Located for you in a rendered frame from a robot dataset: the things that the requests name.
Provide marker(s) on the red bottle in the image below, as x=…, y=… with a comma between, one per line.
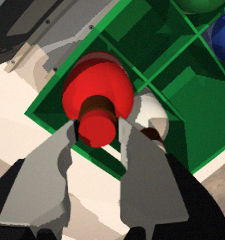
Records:
x=97, y=86

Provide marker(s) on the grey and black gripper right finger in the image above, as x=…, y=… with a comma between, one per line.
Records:
x=158, y=193

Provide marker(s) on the green divided crate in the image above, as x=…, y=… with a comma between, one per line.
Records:
x=153, y=34

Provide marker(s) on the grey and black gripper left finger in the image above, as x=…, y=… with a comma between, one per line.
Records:
x=33, y=193

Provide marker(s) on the blue bottle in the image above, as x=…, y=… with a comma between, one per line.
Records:
x=214, y=36

